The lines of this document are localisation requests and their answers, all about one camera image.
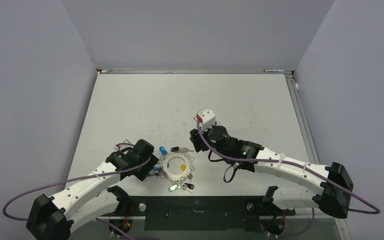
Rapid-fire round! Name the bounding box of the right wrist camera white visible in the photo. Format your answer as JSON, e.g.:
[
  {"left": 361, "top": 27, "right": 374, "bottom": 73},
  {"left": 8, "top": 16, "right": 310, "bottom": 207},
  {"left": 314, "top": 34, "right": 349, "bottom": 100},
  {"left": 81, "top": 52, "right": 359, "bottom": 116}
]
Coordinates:
[{"left": 194, "top": 107, "right": 217, "bottom": 132}]

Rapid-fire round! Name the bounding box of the aluminium frame rail right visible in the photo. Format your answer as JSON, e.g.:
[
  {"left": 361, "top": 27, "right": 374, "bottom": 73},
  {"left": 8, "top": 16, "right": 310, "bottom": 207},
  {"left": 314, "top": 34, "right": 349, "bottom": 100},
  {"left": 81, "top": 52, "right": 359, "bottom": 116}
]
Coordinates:
[{"left": 285, "top": 74, "right": 320, "bottom": 164}]

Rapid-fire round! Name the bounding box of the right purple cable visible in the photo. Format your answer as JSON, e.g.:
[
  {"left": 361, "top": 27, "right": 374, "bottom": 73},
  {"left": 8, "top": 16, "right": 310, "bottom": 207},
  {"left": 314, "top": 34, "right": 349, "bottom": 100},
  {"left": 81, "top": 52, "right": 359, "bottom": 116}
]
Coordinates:
[{"left": 195, "top": 115, "right": 382, "bottom": 239}]

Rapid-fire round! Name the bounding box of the round steel key organizer disc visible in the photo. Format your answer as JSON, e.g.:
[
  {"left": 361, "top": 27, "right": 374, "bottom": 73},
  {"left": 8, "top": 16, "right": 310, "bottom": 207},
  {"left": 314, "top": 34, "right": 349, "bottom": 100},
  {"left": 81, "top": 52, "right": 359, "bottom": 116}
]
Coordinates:
[{"left": 158, "top": 151, "right": 195, "bottom": 184}]

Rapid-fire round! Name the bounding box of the aluminium frame rail back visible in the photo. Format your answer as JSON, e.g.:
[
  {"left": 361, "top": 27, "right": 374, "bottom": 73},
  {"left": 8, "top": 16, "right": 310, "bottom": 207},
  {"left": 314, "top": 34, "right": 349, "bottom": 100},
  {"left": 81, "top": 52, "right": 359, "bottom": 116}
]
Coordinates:
[{"left": 97, "top": 69, "right": 294, "bottom": 75}]

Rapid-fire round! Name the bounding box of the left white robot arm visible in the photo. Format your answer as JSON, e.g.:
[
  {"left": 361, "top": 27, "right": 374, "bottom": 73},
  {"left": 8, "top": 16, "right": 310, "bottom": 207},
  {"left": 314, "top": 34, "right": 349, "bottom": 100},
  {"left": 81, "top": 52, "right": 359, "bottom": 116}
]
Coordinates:
[{"left": 26, "top": 139, "right": 158, "bottom": 240}]

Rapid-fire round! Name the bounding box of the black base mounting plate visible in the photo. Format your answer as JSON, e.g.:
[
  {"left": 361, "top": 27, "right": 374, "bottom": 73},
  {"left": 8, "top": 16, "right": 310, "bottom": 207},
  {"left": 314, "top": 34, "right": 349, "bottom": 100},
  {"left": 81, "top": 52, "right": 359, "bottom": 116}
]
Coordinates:
[{"left": 106, "top": 186, "right": 296, "bottom": 232}]

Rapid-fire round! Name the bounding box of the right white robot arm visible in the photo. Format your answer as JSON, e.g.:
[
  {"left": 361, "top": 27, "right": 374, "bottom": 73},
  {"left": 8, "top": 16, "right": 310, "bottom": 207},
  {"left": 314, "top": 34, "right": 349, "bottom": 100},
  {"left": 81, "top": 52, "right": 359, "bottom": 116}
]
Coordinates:
[{"left": 189, "top": 125, "right": 354, "bottom": 219}]

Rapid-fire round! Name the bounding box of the green key tag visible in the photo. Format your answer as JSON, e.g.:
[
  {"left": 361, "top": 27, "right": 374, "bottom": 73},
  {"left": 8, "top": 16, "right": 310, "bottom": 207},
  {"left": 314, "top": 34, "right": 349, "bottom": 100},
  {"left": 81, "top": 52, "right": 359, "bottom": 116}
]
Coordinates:
[{"left": 168, "top": 184, "right": 179, "bottom": 193}]

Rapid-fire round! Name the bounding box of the aluminium frame rail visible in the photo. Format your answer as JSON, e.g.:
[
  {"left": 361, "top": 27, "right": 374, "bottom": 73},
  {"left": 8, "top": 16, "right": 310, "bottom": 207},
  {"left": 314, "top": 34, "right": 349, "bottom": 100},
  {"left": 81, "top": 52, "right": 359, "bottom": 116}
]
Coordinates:
[
  {"left": 285, "top": 74, "right": 320, "bottom": 164},
  {"left": 97, "top": 69, "right": 294, "bottom": 75}
]

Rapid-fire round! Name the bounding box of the black key tag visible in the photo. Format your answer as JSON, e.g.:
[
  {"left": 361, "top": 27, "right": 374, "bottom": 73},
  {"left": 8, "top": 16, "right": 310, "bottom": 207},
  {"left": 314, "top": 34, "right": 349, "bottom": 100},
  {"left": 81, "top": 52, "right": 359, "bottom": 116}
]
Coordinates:
[{"left": 170, "top": 146, "right": 180, "bottom": 153}]

